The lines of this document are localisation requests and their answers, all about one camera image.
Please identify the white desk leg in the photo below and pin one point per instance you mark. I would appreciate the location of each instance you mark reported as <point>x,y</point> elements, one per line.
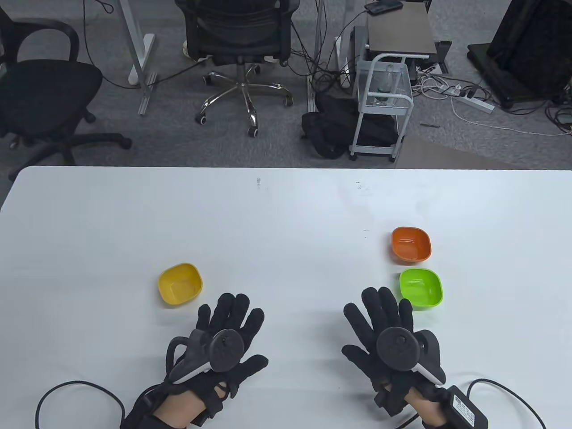
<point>134,35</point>

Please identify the white power strip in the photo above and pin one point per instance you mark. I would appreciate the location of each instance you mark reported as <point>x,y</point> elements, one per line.
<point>473,103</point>

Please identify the person's right hand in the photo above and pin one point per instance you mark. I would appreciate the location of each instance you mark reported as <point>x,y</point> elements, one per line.
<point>384,313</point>

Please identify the clear plastic bottle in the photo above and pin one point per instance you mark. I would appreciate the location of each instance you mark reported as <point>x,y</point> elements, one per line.
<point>385,87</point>

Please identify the black mesh chair chrome base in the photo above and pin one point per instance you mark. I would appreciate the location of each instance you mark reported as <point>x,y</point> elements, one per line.
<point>232,31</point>

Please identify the black office chair with armrests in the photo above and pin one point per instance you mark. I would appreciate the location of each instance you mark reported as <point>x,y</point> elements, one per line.
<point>44,89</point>

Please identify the yellow small dish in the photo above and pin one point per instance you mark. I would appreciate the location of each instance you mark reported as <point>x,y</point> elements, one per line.
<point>179,285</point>

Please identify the orange small dish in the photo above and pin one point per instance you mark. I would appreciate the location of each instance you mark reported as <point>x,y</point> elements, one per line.
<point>411,243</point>

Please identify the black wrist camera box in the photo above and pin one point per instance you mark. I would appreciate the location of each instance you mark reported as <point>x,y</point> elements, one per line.
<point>464,409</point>

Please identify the person's left hand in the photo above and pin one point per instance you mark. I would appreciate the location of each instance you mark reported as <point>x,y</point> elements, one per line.
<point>232,313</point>

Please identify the black right hand controller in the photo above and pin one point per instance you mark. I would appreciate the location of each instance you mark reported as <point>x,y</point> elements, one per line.
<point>397,348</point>

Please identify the black smartphone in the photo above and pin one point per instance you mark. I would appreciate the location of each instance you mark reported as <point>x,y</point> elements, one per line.
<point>382,6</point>

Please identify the aluminium frame rail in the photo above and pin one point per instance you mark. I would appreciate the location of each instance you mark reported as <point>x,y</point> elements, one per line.
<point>313,67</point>
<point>146,96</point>

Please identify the green small dish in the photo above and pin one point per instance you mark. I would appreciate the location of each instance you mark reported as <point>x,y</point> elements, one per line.
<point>420,288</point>

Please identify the brown cardboard sheet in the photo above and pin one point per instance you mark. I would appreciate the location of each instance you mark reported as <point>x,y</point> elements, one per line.
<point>447,156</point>

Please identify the brown top side table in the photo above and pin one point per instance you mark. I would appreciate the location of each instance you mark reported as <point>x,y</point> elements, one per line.
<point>397,31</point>

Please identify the white rolling cart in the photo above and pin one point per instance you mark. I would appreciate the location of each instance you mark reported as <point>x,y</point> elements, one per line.
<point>363,111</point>

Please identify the black left hand controller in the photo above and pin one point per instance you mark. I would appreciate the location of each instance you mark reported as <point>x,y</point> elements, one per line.
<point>225,351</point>

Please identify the black backpack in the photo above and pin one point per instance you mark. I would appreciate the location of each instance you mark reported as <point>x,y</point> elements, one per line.
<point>330,120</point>

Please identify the black hand controller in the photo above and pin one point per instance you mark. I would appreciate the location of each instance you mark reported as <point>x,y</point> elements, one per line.
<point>397,348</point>
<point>225,351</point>

